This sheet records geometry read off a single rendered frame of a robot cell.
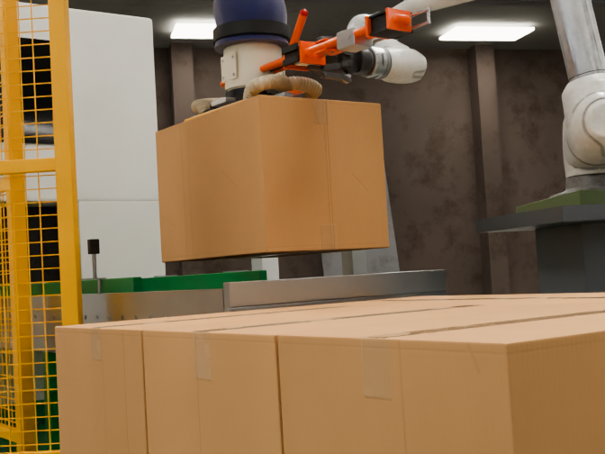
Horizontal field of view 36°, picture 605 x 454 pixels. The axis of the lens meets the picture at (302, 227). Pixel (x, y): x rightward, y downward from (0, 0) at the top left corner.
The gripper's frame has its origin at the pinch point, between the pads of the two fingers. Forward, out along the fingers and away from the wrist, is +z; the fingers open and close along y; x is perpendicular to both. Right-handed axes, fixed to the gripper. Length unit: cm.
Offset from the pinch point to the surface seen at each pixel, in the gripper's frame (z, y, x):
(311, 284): 11, 61, -12
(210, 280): -21, 59, 96
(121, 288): 25, 60, 71
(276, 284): 22, 61, -12
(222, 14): 10.6, -16.3, 24.8
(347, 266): -47, 57, 47
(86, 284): 25, 58, 99
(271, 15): 0.2, -14.8, 15.5
